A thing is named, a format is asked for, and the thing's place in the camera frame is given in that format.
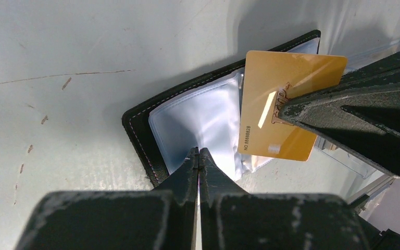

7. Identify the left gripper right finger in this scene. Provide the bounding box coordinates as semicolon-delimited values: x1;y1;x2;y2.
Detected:
198;148;369;249

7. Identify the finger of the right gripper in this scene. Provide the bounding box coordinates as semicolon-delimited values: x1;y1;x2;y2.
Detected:
279;51;400;178

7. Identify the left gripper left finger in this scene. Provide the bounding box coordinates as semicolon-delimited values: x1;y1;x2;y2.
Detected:
16;147;199;249

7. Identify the clear plastic card tray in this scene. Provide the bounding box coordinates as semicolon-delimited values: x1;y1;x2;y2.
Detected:
314;39;400;179

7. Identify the black card holder wallet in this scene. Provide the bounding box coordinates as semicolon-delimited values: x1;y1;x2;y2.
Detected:
121;29;325;188

